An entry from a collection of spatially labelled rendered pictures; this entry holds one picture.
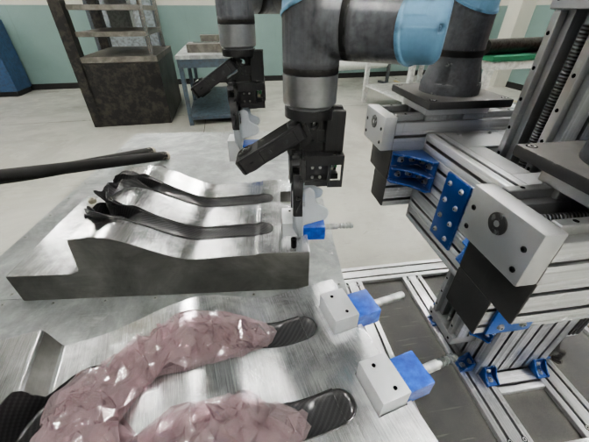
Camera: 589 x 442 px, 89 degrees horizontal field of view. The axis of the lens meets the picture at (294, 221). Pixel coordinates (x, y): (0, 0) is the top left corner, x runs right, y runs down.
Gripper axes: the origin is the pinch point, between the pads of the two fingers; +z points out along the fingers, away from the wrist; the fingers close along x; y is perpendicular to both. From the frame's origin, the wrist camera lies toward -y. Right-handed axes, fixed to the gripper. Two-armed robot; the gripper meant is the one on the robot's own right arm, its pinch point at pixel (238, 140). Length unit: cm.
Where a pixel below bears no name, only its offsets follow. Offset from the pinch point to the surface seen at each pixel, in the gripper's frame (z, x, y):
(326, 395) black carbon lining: 10, -57, 14
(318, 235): 6.5, -31.3, 16.5
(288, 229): 4.6, -31.7, 11.1
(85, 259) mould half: 5.9, -36.0, -21.6
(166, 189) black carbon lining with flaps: 3.7, -17.8, -13.6
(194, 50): 12, 347, -88
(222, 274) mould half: 10.7, -36.0, -0.6
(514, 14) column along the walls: -22, 539, 430
